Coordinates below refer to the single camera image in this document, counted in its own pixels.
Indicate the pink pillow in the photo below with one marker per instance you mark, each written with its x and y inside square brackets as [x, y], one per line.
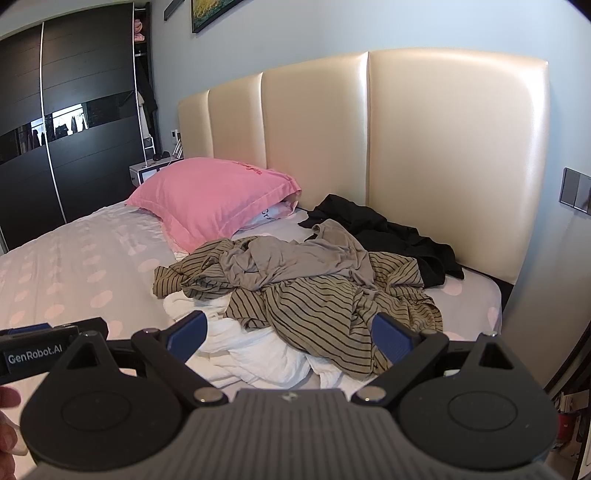
[202, 199]

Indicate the white crumpled garment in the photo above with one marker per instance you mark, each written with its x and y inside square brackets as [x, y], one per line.
[232, 356]

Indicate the framed yellow painting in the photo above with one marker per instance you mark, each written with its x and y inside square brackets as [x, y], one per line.
[205, 12]

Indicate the white bedside table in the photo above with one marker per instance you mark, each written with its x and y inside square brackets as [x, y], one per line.
[140, 172]

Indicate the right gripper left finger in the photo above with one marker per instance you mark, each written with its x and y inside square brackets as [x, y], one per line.
[164, 354]

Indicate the person's left hand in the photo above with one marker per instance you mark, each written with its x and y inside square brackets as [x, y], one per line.
[10, 398]

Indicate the cream padded headboard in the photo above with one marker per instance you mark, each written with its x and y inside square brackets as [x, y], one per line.
[452, 142]

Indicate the olive striped garment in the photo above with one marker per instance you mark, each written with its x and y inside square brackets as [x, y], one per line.
[325, 316]

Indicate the polka dot bed sheet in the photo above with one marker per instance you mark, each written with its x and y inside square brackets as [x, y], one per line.
[99, 266]

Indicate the black garment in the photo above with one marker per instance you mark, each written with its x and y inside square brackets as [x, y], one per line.
[377, 234]

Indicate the grey wall switch plate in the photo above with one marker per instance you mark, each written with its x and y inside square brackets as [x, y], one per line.
[576, 191]

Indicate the black sliding wardrobe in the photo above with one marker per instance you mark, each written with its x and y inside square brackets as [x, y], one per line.
[70, 120]

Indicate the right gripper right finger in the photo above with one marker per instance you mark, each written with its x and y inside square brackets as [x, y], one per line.
[411, 354]

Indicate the taupe long sleeve shirt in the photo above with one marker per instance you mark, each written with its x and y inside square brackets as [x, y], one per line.
[265, 259]

